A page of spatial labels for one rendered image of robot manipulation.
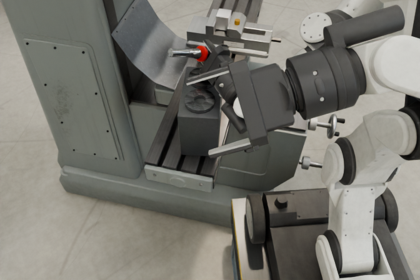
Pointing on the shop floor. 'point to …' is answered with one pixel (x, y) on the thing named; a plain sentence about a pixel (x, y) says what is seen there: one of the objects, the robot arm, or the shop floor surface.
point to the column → (78, 58)
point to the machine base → (155, 195)
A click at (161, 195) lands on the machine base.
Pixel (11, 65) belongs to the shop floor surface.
